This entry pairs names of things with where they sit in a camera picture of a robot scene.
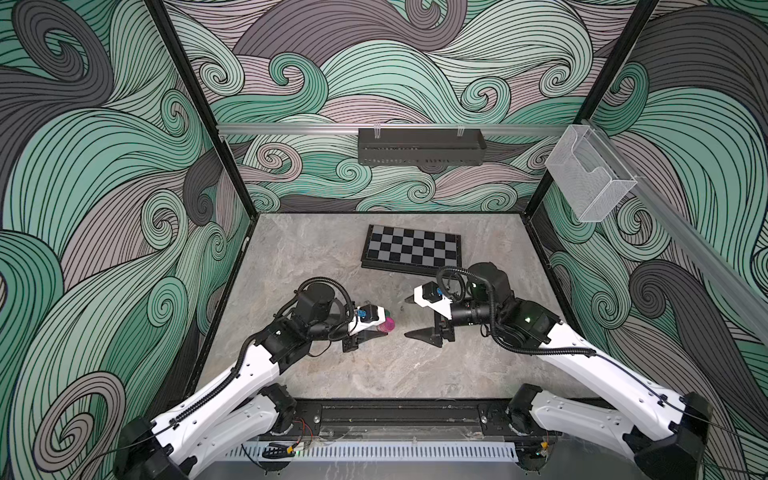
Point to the white ventilated front strip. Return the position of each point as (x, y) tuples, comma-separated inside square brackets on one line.
[(384, 451)]

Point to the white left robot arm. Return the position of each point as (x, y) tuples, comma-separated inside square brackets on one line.
[(246, 400)]

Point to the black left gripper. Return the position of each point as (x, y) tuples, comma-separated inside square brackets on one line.
[(353, 334)]

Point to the black wall shelf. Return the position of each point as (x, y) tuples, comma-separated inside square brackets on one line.
[(432, 148)]

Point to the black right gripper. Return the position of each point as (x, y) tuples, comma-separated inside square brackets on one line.
[(443, 318)]

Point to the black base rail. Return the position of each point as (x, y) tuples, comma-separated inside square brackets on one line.
[(379, 418)]

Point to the clear plastic wall bin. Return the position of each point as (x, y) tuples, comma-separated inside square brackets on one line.
[(589, 172)]

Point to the purple paint jar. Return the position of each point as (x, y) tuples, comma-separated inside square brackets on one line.
[(387, 325)]

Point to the black white chessboard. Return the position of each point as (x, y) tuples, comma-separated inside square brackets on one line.
[(410, 251)]

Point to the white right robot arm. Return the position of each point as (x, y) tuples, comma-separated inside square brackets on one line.
[(663, 432)]

